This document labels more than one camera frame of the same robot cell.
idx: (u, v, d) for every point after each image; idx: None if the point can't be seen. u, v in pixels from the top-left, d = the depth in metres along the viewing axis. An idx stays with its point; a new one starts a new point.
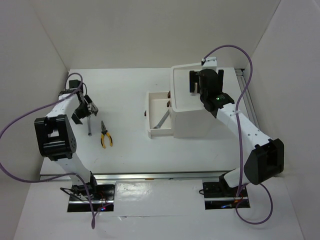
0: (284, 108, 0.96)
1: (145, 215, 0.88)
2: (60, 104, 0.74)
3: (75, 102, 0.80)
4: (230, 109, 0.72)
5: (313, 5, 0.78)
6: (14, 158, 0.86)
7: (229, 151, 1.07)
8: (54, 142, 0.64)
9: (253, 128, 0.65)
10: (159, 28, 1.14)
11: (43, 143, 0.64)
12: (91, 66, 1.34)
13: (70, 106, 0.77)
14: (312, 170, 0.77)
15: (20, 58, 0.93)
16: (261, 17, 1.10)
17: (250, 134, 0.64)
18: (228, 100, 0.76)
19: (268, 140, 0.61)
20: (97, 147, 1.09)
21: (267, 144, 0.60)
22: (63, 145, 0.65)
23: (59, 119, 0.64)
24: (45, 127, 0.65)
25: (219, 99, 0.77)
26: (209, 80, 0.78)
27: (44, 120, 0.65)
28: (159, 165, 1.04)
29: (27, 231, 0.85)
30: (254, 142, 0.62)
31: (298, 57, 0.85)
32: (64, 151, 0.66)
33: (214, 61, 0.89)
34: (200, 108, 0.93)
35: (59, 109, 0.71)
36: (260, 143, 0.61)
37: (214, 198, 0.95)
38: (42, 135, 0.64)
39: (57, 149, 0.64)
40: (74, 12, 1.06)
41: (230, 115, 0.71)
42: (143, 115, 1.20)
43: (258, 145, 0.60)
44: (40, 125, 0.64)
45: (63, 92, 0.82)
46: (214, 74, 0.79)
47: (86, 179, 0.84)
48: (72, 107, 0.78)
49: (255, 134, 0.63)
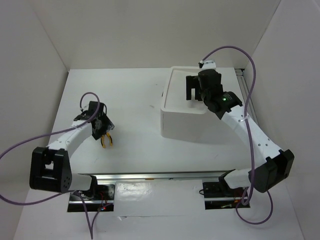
0: (284, 108, 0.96)
1: (144, 215, 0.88)
2: (68, 134, 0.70)
3: (85, 132, 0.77)
4: (239, 113, 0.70)
5: (313, 6, 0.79)
6: (13, 158, 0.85)
7: (229, 151, 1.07)
8: (46, 177, 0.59)
9: (263, 137, 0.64)
10: (159, 27, 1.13)
11: (36, 174, 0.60)
12: (91, 66, 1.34)
13: (79, 137, 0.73)
14: (313, 171, 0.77)
15: (18, 58, 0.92)
16: (262, 17, 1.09)
17: (260, 144, 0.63)
18: (236, 101, 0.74)
19: (278, 151, 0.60)
20: (97, 148, 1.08)
21: (278, 156, 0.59)
22: (55, 180, 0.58)
23: (58, 154, 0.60)
24: (43, 157, 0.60)
25: (225, 100, 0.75)
26: (210, 78, 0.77)
27: (43, 151, 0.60)
28: (158, 165, 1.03)
29: (28, 231, 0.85)
30: (265, 153, 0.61)
31: (299, 56, 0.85)
32: (54, 187, 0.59)
33: (212, 63, 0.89)
34: (201, 112, 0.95)
35: (64, 140, 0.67)
36: (271, 155, 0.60)
37: (214, 198, 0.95)
38: (36, 167, 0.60)
39: (47, 184, 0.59)
40: (73, 11, 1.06)
41: (239, 120, 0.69)
42: (143, 114, 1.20)
43: (269, 158, 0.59)
44: (37, 155, 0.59)
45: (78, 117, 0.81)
46: (214, 72, 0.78)
47: (86, 185, 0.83)
48: (80, 138, 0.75)
49: (265, 144, 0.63)
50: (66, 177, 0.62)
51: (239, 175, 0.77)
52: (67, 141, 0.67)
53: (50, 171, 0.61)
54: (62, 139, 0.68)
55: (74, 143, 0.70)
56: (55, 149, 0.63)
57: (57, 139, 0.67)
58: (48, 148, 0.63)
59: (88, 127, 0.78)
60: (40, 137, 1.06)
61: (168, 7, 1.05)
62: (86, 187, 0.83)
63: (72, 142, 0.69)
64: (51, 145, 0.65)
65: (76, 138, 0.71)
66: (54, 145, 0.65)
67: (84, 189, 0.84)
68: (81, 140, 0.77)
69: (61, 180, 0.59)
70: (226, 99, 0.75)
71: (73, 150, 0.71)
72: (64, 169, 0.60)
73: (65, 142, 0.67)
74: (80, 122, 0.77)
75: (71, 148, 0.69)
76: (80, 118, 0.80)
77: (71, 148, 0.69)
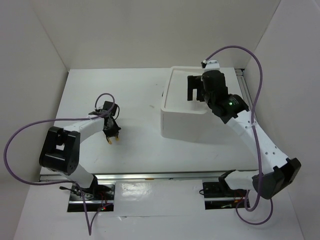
0: (284, 108, 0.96)
1: (144, 215, 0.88)
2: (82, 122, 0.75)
3: (96, 125, 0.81)
4: (246, 119, 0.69)
5: (313, 6, 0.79)
6: (13, 158, 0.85)
7: (229, 151, 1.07)
8: (56, 155, 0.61)
9: (271, 145, 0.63)
10: (160, 27, 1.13)
11: (46, 151, 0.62)
12: (91, 66, 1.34)
13: (91, 127, 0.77)
14: (312, 171, 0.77)
15: (18, 58, 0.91)
16: (262, 17, 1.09)
17: (267, 152, 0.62)
18: (242, 106, 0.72)
19: (285, 160, 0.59)
20: (97, 148, 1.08)
21: (285, 165, 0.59)
22: (63, 160, 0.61)
23: (71, 134, 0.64)
24: (57, 137, 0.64)
25: (231, 104, 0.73)
26: (216, 81, 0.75)
27: (57, 130, 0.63)
28: (158, 165, 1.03)
29: (28, 231, 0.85)
30: (272, 162, 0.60)
31: (299, 57, 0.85)
32: (61, 167, 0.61)
33: (215, 63, 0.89)
34: (201, 112, 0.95)
35: (78, 125, 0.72)
36: (278, 164, 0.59)
37: (214, 198, 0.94)
38: (49, 144, 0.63)
39: (55, 163, 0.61)
40: (73, 11, 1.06)
41: (246, 127, 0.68)
42: (143, 114, 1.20)
43: (277, 167, 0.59)
44: (53, 133, 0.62)
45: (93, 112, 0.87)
46: (218, 74, 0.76)
47: (86, 183, 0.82)
48: (91, 129, 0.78)
49: (273, 153, 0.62)
50: (73, 160, 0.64)
51: (239, 176, 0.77)
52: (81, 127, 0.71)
53: (60, 152, 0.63)
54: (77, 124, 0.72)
55: (86, 131, 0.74)
56: (68, 130, 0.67)
57: (72, 124, 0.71)
58: (63, 129, 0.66)
59: (100, 122, 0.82)
60: (40, 137, 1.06)
61: (168, 8, 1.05)
62: (86, 185, 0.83)
63: (84, 129, 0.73)
64: (66, 128, 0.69)
65: (88, 127, 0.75)
66: (68, 128, 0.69)
67: (85, 187, 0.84)
68: (92, 131, 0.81)
69: (69, 161, 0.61)
70: (232, 103, 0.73)
71: (83, 138, 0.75)
72: (74, 151, 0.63)
73: (79, 127, 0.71)
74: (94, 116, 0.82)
75: (82, 134, 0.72)
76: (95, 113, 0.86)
77: (82, 135, 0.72)
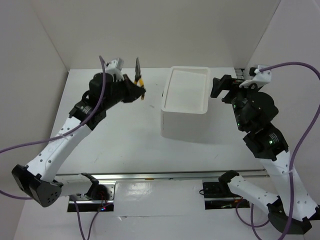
0: (284, 108, 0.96)
1: (144, 215, 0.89)
2: (53, 146, 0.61)
3: (78, 136, 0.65)
4: (283, 162, 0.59)
5: (312, 7, 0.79)
6: (13, 159, 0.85)
7: (230, 151, 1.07)
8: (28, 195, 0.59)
9: (303, 192, 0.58)
10: (160, 27, 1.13)
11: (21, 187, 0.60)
12: (91, 66, 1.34)
13: (67, 147, 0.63)
14: (313, 171, 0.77)
15: (18, 58, 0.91)
16: (262, 17, 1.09)
17: (299, 202, 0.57)
18: (282, 147, 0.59)
19: (315, 209, 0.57)
20: (97, 148, 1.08)
21: (314, 215, 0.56)
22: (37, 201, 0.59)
23: (32, 182, 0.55)
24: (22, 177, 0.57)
25: (271, 143, 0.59)
26: (267, 115, 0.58)
27: (19, 174, 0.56)
28: (158, 165, 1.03)
29: (28, 231, 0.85)
30: (302, 213, 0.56)
31: (299, 57, 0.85)
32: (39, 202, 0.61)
33: (268, 75, 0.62)
34: (202, 112, 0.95)
35: (46, 158, 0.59)
36: (308, 215, 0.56)
37: (214, 198, 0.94)
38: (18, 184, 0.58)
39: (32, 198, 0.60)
40: (73, 11, 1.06)
41: (283, 172, 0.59)
42: (142, 114, 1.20)
43: (306, 218, 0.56)
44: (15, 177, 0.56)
45: (81, 105, 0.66)
46: (270, 105, 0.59)
47: (88, 184, 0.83)
48: (68, 147, 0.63)
49: (304, 202, 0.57)
50: (50, 195, 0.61)
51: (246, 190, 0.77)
52: (49, 161, 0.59)
53: None
54: (44, 156, 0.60)
55: (60, 156, 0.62)
56: (31, 171, 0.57)
57: (39, 156, 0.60)
58: (28, 166, 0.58)
59: (82, 130, 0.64)
60: (40, 137, 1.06)
61: (168, 7, 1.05)
62: (86, 187, 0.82)
63: (56, 158, 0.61)
64: (32, 163, 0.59)
65: (61, 152, 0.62)
66: (34, 164, 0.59)
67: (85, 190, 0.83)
68: (75, 143, 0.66)
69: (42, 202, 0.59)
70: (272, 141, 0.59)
71: (62, 160, 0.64)
72: (43, 194, 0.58)
73: (46, 161, 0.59)
74: (75, 123, 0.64)
75: (55, 164, 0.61)
76: (76, 114, 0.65)
77: (56, 164, 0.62)
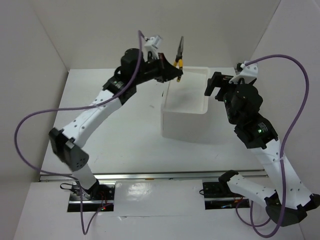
0: (284, 108, 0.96)
1: (144, 215, 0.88)
2: (87, 114, 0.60)
3: (111, 107, 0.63)
4: (274, 149, 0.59)
5: (312, 7, 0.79)
6: (13, 158, 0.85)
7: (230, 151, 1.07)
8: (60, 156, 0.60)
9: (296, 179, 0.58)
10: (160, 27, 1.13)
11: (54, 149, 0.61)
12: (91, 66, 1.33)
13: (100, 116, 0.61)
14: (312, 171, 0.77)
15: (18, 58, 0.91)
16: (261, 17, 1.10)
17: (292, 189, 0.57)
18: (272, 135, 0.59)
19: (309, 197, 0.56)
20: (97, 148, 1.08)
21: (308, 202, 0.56)
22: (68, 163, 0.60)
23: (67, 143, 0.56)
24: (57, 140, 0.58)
25: (261, 132, 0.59)
26: (253, 104, 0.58)
27: (55, 135, 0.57)
28: (158, 165, 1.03)
29: (28, 231, 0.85)
30: (296, 200, 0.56)
31: (299, 57, 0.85)
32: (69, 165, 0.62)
33: (255, 70, 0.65)
34: (202, 111, 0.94)
35: (80, 124, 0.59)
36: (302, 202, 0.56)
37: (214, 198, 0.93)
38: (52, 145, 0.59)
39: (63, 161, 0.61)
40: (74, 11, 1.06)
41: (273, 159, 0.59)
42: (143, 114, 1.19)
43: (301, 206, 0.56)
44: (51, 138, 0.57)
45: (113, 81, 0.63)
46: (255, 93, 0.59)
47: (89, 184, 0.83)
48: (101, 117, 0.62)
49: (298, 189, 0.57)
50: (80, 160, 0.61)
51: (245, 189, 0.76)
52: (82, 127, 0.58)
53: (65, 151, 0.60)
54: (79, 122, 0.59)
55: (93, 124, 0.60)
56: (67, 135, 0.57)
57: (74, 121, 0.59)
58: (63, 130, 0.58)
59: (114, 102, 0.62)
60: (40, 137, 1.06)
61: (168, 7, 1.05)
62: (86, 186, 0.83)
63: (89, 125, 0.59)
64: (67, 127, 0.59)
65: (94, 120, 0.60)
66: (69, 129, 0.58)
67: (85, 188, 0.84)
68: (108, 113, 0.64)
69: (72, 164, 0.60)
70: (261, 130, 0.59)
71: (95, 128, 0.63)
72: (75, 157, 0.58)
73: (81, 127, 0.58)
74: (107, 96, 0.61)
75: (88, 130, 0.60)
76: (109, 88, 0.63)
77: (89, 131, 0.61)
